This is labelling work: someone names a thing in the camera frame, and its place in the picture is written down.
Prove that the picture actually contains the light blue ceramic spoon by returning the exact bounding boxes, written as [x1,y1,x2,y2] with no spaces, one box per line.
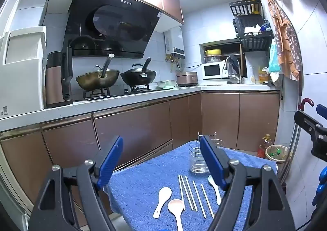
[208,174,222,205]

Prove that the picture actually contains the blue plastic bag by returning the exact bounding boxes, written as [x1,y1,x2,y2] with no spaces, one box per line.
[268,39,281,73]

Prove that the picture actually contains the floral apron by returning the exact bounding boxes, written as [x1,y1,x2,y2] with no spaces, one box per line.
[266,0,303,81]

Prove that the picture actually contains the brass wok with lid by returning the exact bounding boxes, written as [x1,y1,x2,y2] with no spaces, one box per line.
[76,54,120,91]

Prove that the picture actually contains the black range hood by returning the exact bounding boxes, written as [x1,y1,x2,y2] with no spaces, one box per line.
[62,0,164,59]

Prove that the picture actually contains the brown rice cooker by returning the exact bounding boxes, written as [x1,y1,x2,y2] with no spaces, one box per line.
[176,71,198,87]

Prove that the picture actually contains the cooking oil bottle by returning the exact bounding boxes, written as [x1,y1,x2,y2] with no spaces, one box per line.
[258,134,273,158]

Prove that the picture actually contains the black wall rack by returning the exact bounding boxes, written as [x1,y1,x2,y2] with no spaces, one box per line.
[228,0,274,51]

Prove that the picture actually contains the white microwave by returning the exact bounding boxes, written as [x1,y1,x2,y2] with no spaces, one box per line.
[203,62,230,80]

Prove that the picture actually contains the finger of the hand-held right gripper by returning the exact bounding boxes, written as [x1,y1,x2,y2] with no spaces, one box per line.
[294,110,327,162]
[316,104,327,120]

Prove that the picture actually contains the white ceramic spoon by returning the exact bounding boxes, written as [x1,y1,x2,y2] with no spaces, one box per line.
[153,187,172,219]

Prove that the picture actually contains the black wok with lid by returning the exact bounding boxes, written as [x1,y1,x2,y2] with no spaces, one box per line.
[120,57,157,86]

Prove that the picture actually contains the gas stove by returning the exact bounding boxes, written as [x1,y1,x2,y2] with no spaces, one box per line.
[73,87,159,101]

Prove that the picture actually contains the person's right hand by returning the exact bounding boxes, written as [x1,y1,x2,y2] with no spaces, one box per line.
[313,166,327,206]

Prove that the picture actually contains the clear plastic utensil holder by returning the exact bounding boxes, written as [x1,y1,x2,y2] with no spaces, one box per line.
[188,131,224,173]

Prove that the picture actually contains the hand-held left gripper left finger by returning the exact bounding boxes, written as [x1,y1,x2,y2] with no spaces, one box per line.
[28,135,124,231]

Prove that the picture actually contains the brown electric kettle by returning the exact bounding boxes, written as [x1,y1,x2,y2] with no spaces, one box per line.
[45,47,74,109]

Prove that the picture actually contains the white water heater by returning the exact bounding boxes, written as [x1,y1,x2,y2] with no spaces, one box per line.
[163,27,185,57]

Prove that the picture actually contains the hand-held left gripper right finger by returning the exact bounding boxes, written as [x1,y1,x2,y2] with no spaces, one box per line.
[200,135,297,231]

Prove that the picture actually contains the white countertop appliance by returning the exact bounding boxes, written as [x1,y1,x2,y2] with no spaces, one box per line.
[0,25,47,120]

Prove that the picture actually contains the blue towel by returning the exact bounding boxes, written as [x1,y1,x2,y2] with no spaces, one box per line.
[106,140,278,231]

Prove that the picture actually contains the white wall box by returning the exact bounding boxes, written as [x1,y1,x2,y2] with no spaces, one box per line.
[10,0,50,32]

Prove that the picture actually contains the trash bin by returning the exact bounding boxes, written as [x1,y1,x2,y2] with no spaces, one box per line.
[265,145,290,162]

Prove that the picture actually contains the yellow bottle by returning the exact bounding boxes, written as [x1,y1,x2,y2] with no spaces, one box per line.
[258,66,269,84]

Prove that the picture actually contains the pink ceramic spoon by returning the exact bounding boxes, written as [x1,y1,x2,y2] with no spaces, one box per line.
[168,199,185,231]

